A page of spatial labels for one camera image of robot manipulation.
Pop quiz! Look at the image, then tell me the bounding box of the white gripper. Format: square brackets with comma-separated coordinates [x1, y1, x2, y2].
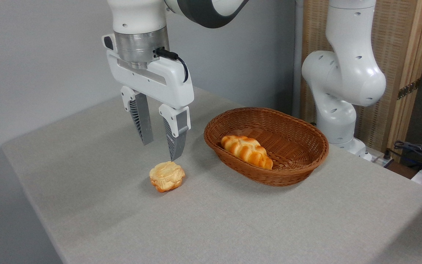
[102, 34, 195, 162]

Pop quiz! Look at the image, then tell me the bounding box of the braided orange bread loaf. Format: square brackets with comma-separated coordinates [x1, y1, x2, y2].
[221, 135, 274, 170]

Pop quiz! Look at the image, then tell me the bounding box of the round flower-shaped bread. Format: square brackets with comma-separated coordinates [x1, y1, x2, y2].
[149, 161, 186, 193]

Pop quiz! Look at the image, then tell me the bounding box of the brown oval wicker basket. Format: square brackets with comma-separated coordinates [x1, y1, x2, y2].
[204, 107, 329, 187]

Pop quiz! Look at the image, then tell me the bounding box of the white power strip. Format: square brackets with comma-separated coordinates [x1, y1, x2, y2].
[369, 155, 395, 168]

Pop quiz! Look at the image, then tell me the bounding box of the wooden woven folding screen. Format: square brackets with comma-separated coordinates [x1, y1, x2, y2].
[301, 0, 422, 153]

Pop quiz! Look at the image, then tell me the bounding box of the brass screen hinge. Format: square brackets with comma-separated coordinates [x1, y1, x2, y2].
[397, 78, 421, 100]

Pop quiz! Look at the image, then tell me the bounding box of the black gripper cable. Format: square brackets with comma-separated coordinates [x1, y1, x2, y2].
[155, 48, 189, 83]

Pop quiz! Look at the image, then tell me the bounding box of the bundle of dark cables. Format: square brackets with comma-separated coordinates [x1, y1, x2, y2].
[387, 140, 422, 173]

